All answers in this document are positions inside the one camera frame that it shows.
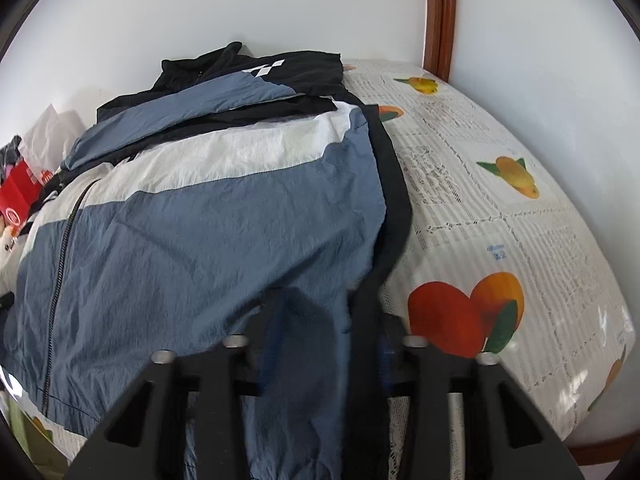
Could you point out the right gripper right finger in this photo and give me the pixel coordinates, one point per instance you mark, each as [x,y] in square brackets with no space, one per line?
[467,417]

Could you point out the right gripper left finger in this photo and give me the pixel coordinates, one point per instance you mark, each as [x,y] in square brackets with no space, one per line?
[175,398]

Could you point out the black white blue jacket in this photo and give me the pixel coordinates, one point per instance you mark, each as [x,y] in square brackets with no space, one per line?
[234,183]

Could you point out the green blanket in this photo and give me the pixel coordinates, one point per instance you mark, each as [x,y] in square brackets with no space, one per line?
[47,459]

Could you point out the fruit print tablecloth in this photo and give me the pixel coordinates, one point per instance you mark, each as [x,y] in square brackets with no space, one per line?
[497,260]

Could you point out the red paper shopping bag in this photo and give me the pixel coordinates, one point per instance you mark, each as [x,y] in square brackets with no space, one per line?
[19,191]

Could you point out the white plastic shopping bag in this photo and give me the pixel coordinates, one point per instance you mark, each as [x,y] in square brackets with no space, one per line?
[49,141]

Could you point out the plaid cloth in bag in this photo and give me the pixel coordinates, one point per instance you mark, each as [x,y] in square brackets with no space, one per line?
[10,156]

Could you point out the brown wooden door frame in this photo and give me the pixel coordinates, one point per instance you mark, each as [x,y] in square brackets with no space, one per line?
[439,37]

